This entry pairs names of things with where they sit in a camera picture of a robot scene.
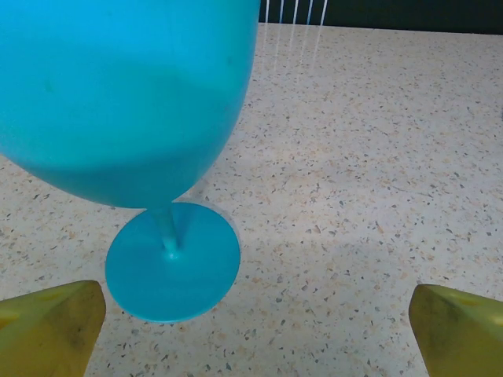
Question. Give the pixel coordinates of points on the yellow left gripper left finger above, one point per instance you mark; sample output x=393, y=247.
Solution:
x=43, y=334

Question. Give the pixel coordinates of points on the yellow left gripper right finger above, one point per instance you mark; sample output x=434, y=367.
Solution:
x=463, y=334

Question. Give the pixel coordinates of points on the blue plastic goblet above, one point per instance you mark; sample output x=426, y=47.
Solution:
x=118, y=98

